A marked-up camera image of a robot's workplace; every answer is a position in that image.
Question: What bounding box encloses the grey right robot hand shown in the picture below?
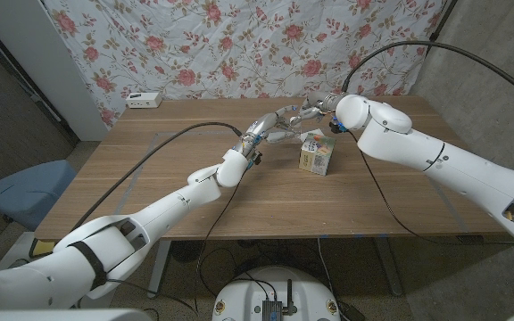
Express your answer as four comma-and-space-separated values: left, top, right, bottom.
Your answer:
288, 92, 343, 128

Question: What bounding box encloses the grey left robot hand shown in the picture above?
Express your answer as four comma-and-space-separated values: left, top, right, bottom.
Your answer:
234, 104, 303, 158

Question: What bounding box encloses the clear medicine bottle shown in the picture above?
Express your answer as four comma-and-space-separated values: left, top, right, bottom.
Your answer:
288, 122, 306, 143

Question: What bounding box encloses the colourful cardboard box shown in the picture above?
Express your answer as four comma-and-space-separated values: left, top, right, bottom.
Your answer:
298, 133, 337, 177

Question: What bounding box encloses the floral backdrop cloth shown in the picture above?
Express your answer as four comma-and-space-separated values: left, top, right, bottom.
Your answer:
42, 0, 448, 128

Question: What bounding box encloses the white power strip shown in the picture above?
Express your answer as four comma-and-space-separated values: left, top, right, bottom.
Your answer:
125, 91, 163, 110

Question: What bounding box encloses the black backdrop pole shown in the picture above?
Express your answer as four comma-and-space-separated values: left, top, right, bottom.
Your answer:
425, 0, 460, 57

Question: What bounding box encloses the black round perforated disc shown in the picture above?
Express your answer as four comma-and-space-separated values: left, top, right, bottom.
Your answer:
170, 240, 207, 263

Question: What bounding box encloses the white robot torso base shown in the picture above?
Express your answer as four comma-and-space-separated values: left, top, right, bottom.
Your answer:
211, 266, 341, 321

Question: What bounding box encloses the white table leg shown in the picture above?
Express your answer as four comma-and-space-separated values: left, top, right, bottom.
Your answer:
146, 240, 172, 300

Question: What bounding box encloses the grey table leg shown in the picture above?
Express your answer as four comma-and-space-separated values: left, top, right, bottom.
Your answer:
375, 235, 404, 298

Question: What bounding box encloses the black antenna module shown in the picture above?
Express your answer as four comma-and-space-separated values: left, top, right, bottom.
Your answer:
261, 279, 298, 321

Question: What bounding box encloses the white partition panel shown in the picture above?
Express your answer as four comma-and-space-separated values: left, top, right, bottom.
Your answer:
0, 0, 110, 143

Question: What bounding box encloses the blue stool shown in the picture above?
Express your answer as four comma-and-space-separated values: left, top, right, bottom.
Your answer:
0, 159, 78, 232

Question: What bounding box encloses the yellow black floor mat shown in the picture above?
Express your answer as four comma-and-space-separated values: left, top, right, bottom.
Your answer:
29, 238, 57, 259

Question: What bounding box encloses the white floor board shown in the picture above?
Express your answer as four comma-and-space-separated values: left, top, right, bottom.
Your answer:
0, 231, 37, 273

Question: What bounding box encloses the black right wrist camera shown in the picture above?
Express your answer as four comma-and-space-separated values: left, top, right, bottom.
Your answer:
328, 117, 350, 135

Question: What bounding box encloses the left arm thick black cable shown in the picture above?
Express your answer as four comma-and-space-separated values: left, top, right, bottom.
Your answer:
70, 121, 244, 233

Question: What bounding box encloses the arm thick black cable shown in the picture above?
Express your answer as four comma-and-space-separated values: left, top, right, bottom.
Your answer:
340, 40, 514, 111
70, 121, 244, 233

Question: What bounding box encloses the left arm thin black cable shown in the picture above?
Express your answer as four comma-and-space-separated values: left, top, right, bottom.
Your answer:
193, 171, 247, 313

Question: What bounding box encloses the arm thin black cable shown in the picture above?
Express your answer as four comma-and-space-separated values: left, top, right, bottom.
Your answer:
348, 130, 514, 248
193, 171, 247, 313

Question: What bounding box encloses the right arm thick black cable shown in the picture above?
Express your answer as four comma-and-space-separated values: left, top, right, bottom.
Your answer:
340, 40, 514, 111

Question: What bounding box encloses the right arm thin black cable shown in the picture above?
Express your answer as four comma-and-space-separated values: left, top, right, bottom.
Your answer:
348, 130, 514, 248

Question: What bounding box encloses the grey floor cable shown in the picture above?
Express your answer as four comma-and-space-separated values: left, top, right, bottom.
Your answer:
317, 237, 338, 302

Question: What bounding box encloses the black floor cable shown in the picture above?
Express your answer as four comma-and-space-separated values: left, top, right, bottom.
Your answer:
197, 246, 243, 299

